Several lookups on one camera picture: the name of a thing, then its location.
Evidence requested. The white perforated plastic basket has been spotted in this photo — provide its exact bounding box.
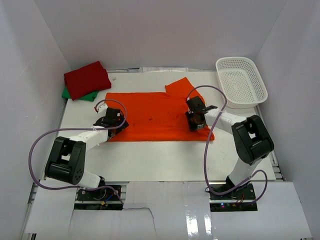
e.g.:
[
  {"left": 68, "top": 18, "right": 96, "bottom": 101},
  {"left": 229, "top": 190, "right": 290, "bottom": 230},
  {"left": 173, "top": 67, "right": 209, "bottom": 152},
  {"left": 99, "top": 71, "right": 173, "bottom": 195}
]
[{"left": 215, "top": 56, "right": 268, "bottom": 109}]

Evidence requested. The green folded t shirt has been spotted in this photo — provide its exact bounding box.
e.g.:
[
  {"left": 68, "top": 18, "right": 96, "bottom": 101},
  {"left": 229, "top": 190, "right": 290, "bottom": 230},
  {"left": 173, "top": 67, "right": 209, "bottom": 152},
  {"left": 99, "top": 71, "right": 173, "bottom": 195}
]
[{"left": 61, "top": 86, "right": 99, "bottom": 102}]

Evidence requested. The white paper sheet front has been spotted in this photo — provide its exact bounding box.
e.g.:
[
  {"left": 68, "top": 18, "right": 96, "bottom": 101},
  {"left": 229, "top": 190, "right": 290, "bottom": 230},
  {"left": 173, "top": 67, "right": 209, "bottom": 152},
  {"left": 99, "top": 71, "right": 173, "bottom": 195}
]
[{"left": 25, "top": 181, "right": 312, "bottom": 240}]

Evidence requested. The orange t shirt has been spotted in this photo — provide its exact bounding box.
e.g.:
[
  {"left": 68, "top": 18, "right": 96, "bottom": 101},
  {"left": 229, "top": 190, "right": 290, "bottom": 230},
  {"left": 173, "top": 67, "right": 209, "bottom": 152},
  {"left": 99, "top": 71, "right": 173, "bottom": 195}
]
[{"left": 105, "top": 77, "right": 215, "bottom": 142}]

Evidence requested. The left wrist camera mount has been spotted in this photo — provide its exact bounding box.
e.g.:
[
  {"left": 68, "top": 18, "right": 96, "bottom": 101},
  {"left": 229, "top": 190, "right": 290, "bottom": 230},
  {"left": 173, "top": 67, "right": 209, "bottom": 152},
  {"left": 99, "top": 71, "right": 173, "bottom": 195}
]
[{"left": 94, "top": 103, "right": 108, "bottom": 114}]

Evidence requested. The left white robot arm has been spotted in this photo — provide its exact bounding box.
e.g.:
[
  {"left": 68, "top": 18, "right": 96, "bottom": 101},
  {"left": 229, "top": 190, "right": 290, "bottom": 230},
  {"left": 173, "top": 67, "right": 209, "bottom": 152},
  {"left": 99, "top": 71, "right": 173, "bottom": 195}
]
[{"left": 44, "top": 107, "right": 129, "bottom": 200}]

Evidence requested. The paper strip at back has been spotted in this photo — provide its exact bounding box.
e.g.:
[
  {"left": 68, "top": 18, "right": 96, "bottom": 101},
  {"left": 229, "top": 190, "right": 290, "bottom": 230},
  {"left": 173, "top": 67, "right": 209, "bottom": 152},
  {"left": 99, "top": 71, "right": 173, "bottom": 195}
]
[{"left": 139, "top": 67, "right": 189, "bottom": 73}]

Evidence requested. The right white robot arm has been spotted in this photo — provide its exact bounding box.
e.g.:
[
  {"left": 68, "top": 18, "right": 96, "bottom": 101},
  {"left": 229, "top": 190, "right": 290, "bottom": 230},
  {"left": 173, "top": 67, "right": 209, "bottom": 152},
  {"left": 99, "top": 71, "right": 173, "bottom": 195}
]
[{"left": 185, "top": 96, "right": 275, "bottom": 200}]

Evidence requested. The red folded t shirt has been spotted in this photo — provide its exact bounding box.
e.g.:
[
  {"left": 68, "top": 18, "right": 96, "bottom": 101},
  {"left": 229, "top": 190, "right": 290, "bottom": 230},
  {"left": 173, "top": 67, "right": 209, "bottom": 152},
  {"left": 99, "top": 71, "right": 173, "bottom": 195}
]
[{"left": 64, "top": 61, "right": 112, "bottom": 100}]

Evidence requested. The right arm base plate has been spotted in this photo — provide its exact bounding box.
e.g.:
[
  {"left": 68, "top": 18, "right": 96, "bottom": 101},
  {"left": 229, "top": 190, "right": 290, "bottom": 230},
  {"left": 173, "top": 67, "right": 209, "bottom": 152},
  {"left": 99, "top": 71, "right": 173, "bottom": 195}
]
[{"left": 205, "top": 183, "right": 258, "bottom": 213}]

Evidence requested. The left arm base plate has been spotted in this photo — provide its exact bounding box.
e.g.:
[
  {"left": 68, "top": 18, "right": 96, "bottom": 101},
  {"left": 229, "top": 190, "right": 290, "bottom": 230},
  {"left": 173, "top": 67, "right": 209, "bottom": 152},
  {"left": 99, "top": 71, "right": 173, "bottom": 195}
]
[{"left": 74, "top": 185, "right": 123, "bottom": 211}]

